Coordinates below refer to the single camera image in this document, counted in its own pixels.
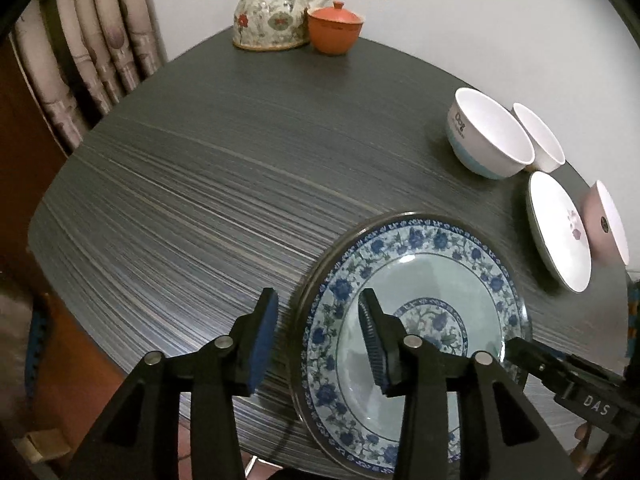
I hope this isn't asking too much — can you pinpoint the white bowl with blue band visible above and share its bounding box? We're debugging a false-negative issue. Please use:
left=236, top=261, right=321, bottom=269
left=446, top=87, right=536, bottom=181

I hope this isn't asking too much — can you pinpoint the small white ribbed bowl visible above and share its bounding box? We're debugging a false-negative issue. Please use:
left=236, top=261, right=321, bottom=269
left=511, top=102, right=566, bottom=174

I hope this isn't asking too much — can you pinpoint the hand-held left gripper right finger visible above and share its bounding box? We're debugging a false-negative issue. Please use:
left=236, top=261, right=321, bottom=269
left=357, top=287, right=572, bottom=480

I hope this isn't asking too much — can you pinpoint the blue knitted cushion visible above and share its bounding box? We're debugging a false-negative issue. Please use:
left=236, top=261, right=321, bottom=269
left=22, top=305, right=54, bottom=402

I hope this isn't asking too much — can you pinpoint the pink bowl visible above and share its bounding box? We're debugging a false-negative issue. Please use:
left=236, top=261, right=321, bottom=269
left=582, top=180, right=631, bottom=268

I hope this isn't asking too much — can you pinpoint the white plate with pink flower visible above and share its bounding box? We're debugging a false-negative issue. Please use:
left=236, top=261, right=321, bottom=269
left=525, top=170, right=594, bottom=294

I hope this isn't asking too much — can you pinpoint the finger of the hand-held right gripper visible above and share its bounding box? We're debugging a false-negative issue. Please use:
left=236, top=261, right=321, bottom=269
left=504, top=336, right=576, bottom=397

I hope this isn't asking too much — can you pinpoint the brown wooden door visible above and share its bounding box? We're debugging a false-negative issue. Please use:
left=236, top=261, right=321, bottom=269
left=0, top=35, right=126, bottom=441

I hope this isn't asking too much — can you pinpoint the orange lidded cup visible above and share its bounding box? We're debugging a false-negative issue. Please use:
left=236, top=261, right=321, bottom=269
left=306, top=0, right=365, bottom=57

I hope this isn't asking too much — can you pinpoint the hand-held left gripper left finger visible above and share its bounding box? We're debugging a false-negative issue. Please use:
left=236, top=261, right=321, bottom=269
left=65, top=287, right=280, bottom=480

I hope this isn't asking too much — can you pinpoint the floral ceramic teapot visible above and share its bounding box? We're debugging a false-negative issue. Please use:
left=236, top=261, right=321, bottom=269
left=229, top=0, right=339, bottom=52

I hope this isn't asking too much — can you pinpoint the beige patterned curtain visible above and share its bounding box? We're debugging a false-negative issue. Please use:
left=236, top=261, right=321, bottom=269
left=10, top=0, right=169, bottom=153

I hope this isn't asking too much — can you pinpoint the blue floral plate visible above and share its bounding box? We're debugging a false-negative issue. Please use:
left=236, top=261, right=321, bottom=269
left=291, top=211, right=534, bottom=469

